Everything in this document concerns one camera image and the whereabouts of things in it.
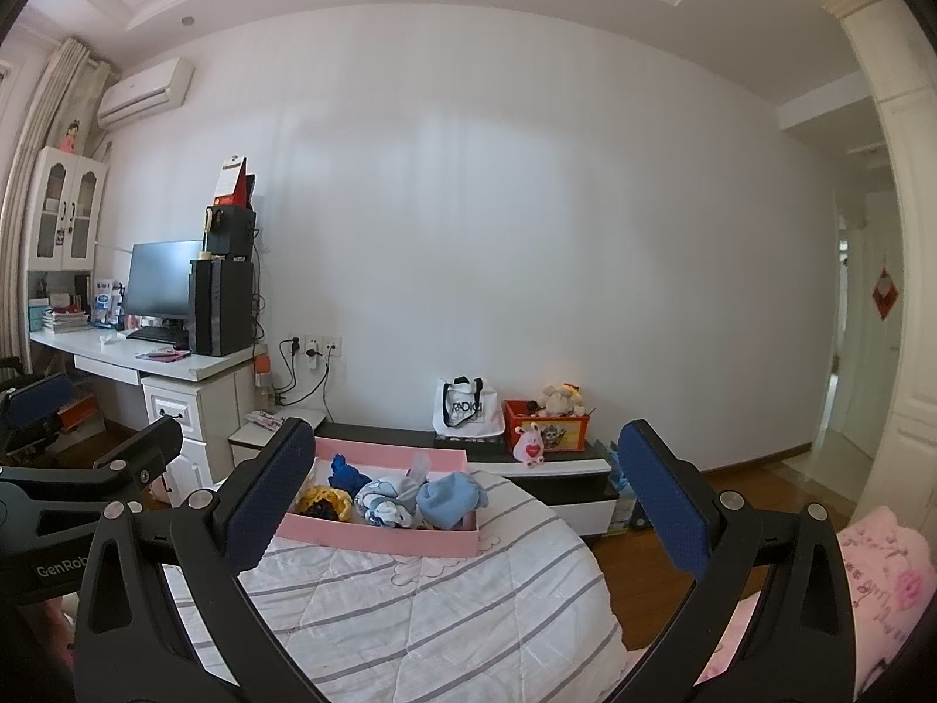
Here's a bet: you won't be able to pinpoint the white wall outlets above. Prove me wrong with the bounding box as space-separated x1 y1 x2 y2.
282 335 343 361

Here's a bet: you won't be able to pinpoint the small white side table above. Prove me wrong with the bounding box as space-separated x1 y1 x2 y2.
228 406 327 470

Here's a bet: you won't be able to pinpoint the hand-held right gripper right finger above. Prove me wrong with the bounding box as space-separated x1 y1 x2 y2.
617 419 859 703

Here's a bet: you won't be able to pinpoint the white tote bag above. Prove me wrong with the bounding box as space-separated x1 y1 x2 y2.
433 377 506 441

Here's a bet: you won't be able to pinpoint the black computer tower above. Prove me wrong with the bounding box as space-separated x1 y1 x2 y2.
188 258 255 357

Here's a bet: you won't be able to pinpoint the white door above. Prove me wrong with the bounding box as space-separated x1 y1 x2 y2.
842 194 905 462

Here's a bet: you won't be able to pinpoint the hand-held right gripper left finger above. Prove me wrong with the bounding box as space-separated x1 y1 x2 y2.
73 416 332 703

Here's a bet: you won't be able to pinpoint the light blue fleece hat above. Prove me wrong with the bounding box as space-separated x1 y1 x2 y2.
416 472 490 530

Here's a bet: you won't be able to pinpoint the white desk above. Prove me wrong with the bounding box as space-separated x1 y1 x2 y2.
29 326 268 488

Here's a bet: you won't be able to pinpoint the blue and white boxes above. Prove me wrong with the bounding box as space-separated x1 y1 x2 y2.
91 276 125 328

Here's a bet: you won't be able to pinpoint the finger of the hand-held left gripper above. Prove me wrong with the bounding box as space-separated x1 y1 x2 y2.
0 417 184 528
0 372 76 455

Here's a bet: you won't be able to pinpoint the yellow crochet sunflower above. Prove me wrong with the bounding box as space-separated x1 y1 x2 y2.
296 484 356 524

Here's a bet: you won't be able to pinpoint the black computer monitor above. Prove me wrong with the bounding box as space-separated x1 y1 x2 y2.
123 240 202 330

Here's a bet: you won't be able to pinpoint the red toy storage box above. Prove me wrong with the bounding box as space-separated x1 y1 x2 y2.
502 399 591 453

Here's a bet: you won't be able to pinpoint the pink floral pillow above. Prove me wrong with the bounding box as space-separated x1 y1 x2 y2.
622 505 934 703

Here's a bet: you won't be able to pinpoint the printed baby cloth blue ribbon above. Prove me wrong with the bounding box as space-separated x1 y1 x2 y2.
355 478 422 528

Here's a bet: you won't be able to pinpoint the white glass-door cabinet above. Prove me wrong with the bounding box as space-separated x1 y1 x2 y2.
28 146 110 272

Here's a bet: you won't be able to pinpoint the black box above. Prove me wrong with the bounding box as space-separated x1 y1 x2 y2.
203 206 257 261

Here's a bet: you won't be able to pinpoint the beige curtain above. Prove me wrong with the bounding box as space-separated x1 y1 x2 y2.
0 36 111 367

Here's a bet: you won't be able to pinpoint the white wardrobe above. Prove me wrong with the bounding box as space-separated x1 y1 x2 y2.
823 0 937 528

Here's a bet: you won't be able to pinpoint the black power cables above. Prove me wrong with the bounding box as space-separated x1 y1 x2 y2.
271 338 334 407

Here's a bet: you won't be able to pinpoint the red and white box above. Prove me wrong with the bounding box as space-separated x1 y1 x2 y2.
212 155 257 210

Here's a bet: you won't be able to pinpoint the black office chair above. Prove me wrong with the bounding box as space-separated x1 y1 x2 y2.
0 355 96 455

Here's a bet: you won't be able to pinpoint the pink cardboard box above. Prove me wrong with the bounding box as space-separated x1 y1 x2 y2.
282 435 480 561

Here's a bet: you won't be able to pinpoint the stack of books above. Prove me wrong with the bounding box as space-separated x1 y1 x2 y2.
42 308 93 334

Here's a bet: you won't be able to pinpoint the black and white low cabinet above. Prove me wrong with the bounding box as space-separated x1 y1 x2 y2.
314 421 620 535

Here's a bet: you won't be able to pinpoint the white air conditioner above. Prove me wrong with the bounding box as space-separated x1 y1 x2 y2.
97 57 196 127

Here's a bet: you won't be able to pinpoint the dark blue towel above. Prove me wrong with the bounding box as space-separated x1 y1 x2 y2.
327 454 373 493

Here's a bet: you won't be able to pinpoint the beige plush toy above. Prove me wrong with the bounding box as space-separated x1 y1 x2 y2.
536 381 588 418

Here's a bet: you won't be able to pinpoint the red door ornament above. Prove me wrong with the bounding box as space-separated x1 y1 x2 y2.
873 267 901 322

